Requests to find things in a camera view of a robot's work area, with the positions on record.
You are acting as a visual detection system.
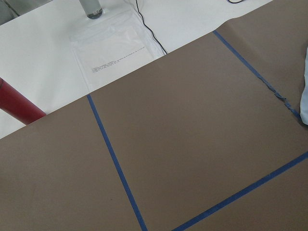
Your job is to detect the light blue t-shirt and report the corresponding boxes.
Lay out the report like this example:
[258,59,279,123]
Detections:
[300,52,308,125]

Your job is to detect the clear plastic document sleeve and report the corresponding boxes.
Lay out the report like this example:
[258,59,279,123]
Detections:
[69,10,165,92]

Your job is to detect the clear glass bottle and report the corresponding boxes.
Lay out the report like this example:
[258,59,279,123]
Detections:
[79,0,103,19]

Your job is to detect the red cylinder tube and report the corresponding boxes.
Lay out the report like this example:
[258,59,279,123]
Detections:
[0,78,46,125]

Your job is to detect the black table cable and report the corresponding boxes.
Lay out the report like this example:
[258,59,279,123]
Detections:
[134,0,167,55]

